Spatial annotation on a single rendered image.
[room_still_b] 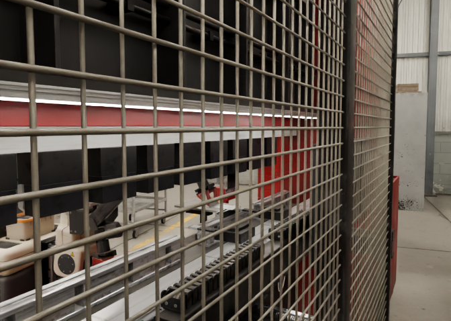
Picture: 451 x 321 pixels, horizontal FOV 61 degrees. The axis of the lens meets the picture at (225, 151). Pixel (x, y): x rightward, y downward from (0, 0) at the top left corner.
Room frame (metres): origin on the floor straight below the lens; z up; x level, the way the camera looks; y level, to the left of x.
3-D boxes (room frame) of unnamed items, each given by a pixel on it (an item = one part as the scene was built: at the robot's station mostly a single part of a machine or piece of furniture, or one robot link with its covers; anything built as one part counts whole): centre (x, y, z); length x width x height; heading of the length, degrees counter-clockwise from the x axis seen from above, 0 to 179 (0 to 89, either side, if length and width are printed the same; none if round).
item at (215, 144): (1.71, 0.06, 1.26); 0.15 x 0.09 x 0.17; 150
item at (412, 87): (6.71, -3.19, 2.05); 0.88 x 0.33 x 0.20; 162
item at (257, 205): (2.34, -0.30, 0.92); 0.50 x 0.06 x 0.10; 150
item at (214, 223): (1.81, 0.00, 0.92); 0.39 x 0.06 x 0.10; 150
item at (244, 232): (1.44, 0.03, 1.01); 0.26 x 0.12 x 0.05; 60
